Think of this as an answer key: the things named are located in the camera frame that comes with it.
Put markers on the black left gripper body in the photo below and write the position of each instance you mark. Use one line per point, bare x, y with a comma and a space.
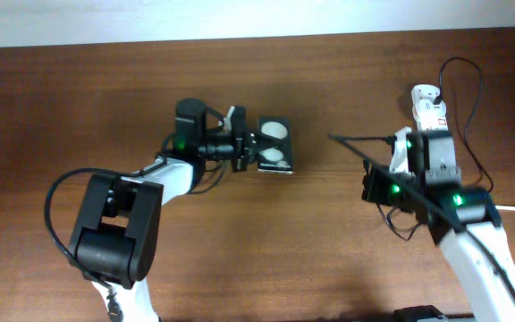
223, 143

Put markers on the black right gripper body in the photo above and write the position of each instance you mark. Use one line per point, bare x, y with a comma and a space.
383, 189

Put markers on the black Galaxy flip phone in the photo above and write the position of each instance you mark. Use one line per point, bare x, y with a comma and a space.
274, 141

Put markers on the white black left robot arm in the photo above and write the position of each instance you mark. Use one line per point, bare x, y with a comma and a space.
114, 238

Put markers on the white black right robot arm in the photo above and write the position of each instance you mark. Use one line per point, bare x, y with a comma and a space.
466, 226

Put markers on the white USB charger adapter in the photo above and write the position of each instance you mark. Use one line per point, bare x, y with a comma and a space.
423, 98

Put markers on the white power strip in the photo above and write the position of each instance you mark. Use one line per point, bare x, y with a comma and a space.
433, 124

